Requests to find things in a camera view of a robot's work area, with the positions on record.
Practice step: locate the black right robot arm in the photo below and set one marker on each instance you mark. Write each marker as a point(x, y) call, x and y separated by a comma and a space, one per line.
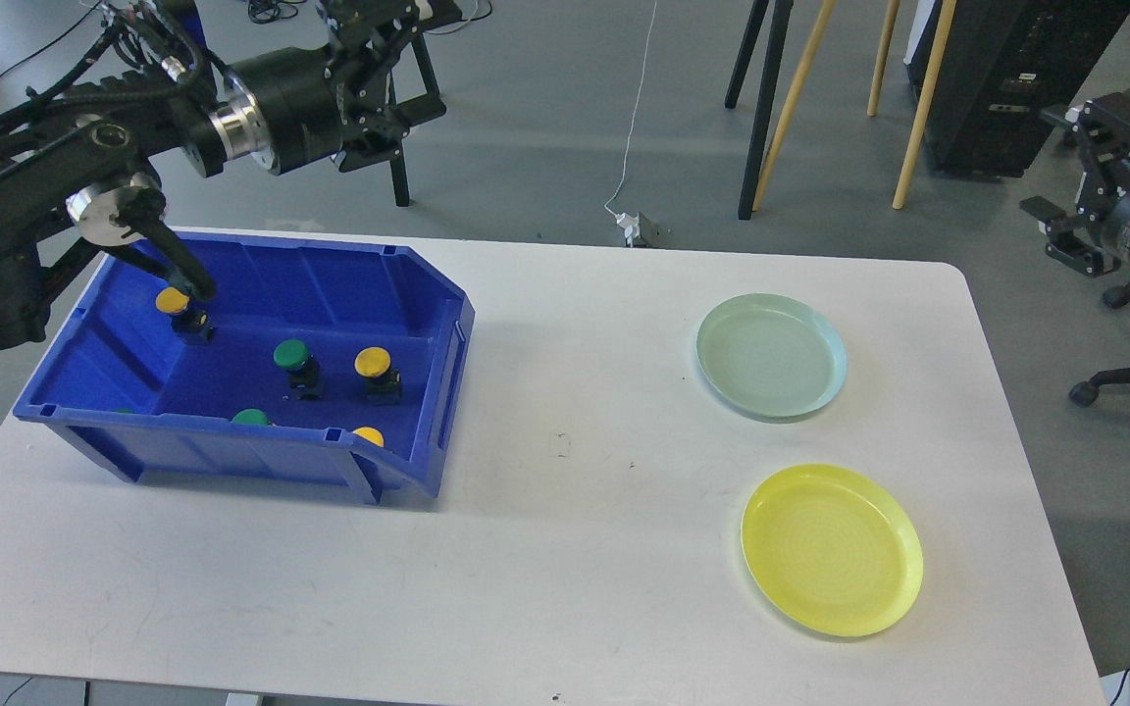
point(1090, 156)

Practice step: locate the black tripod leg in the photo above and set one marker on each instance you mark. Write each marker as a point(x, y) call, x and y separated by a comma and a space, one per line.
point(417, 111)

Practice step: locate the white power adapter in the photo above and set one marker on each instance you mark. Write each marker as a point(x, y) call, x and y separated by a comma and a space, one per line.
point(638, 230)

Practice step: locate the wooden stand leg left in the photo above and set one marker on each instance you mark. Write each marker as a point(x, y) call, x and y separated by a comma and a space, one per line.
point(791, 101)

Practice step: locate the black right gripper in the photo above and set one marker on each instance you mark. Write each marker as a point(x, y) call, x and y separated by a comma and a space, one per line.
point(1104, 193)

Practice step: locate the green push button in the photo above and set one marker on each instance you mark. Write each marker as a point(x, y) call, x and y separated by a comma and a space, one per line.
point(302, 370)

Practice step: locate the light green plate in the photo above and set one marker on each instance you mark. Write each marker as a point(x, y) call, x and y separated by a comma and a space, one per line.
point(771, 357)

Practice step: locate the yellow plate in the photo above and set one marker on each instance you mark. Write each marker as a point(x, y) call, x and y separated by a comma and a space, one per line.
point(832, 550)

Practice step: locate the black stand leg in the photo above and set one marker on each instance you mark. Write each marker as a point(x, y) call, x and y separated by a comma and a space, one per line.
point(774, 17)

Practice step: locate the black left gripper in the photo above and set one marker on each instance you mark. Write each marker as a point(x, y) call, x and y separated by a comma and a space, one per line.
point(293, 107)

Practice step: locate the yellow button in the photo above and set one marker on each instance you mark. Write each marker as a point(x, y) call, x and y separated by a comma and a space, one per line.
point(187, 319)
point(371, 435)
point(382, 382)

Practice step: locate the yellow button front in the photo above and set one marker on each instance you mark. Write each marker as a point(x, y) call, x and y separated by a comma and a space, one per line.
point(371, 435)

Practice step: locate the blue plastic storage bin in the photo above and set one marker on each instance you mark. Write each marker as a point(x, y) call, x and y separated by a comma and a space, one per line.
point(116, 350)

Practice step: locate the wooden stand leg middle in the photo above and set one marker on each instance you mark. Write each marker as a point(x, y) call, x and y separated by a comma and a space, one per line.
point(883, 50)

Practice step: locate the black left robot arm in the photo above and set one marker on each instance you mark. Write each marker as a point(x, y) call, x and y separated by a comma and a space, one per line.
point(75, 159)

